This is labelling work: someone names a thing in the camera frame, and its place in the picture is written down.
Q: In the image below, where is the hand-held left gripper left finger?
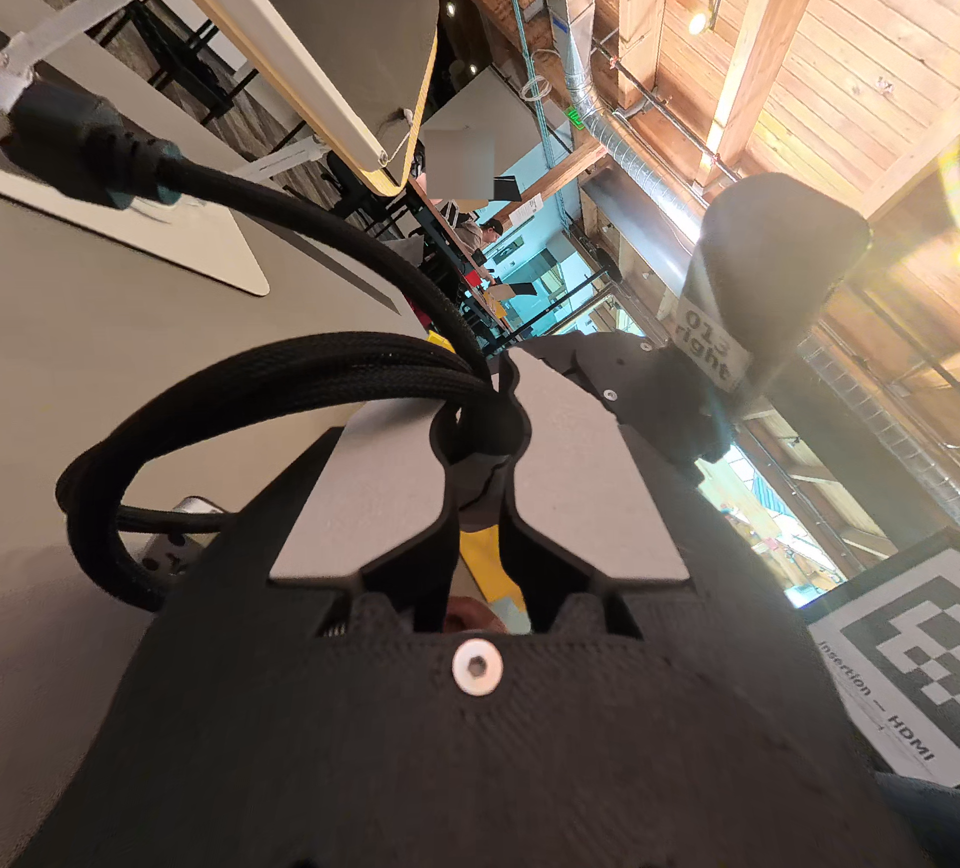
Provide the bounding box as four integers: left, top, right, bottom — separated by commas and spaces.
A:
268, 396, 462, 584

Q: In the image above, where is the yellow plastic tray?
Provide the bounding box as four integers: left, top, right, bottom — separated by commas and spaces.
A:
456, 523, 528, 613

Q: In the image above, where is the wooden ceiling beam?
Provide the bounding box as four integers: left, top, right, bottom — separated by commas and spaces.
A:
491, 137, 610, 228

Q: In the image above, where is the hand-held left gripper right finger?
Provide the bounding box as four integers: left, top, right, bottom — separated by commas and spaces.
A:
498, 347, 691, 584

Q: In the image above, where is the framed printed sign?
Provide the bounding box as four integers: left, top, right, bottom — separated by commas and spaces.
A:
806, 527, 960, 788

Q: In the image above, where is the person's blue jeans leg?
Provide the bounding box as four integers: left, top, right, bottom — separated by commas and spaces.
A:
870, 771, 960, 868

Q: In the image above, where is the wooden-armed white desk stand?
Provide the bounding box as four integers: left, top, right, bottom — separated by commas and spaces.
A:
0, 0, 441, 299

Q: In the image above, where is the black braided adapter cable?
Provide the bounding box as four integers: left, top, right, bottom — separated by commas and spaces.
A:
0, 79, 530, 616

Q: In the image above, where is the grey metal hub adapter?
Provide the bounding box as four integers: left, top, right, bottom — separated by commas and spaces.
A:
120, 495, 235, 584

